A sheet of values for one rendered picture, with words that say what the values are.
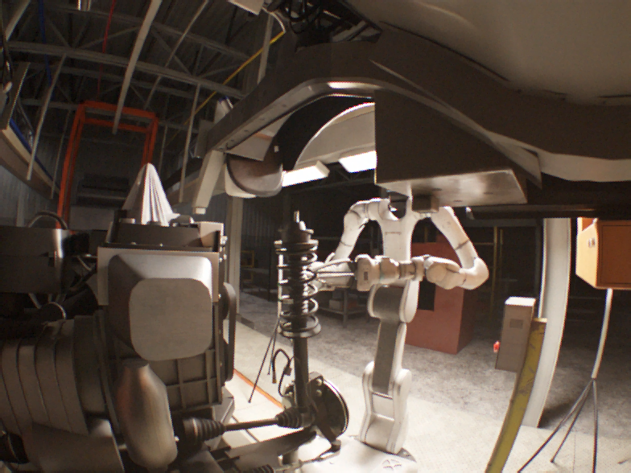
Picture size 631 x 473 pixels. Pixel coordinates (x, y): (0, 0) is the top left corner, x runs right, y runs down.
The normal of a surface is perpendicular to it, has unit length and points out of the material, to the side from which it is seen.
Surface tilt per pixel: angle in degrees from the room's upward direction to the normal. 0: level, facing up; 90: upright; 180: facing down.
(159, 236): 83
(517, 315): 90
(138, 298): 90
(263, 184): 90
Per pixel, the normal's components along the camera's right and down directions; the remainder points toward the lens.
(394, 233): -0.65, 0.09
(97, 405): 0.68, 0.08
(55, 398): 0.48, -0.01
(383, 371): -0.64, -0.15
